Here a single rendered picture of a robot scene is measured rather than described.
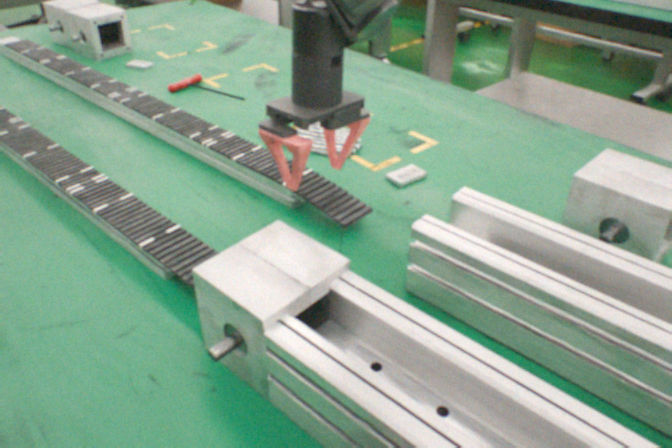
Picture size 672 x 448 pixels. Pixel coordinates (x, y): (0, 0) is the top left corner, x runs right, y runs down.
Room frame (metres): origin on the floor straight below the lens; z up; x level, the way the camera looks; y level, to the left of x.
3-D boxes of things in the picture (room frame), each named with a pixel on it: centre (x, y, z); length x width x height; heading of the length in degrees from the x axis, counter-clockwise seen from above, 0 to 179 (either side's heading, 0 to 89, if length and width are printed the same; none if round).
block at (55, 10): (1.33, 0.61, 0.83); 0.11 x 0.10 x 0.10; 141
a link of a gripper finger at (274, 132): (0.58, 0.03, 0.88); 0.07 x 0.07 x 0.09; 48
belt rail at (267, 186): (0.94, 0.39, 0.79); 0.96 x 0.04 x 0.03; 47
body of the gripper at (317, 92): (0.60, 0.02, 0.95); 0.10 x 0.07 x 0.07; 138
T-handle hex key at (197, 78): (0.99, 0.22, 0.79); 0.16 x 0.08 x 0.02; 56
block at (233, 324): (0.37, 0.06, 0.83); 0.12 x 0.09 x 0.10; 137
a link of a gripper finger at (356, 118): (0.61, 0.00, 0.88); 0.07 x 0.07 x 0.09; 48
